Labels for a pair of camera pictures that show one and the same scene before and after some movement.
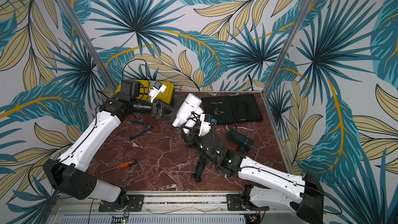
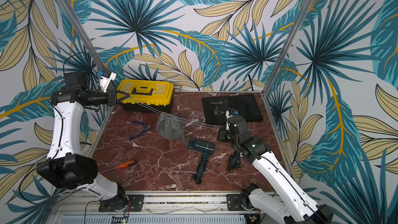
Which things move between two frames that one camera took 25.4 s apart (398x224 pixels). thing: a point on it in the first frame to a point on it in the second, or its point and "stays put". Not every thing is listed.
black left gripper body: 155,113 to 110,97
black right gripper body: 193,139 to 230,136
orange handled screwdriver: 132,163 stays put
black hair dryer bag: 229,110 stays put
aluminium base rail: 168,208 stays put
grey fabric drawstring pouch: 178,99 to 169,126
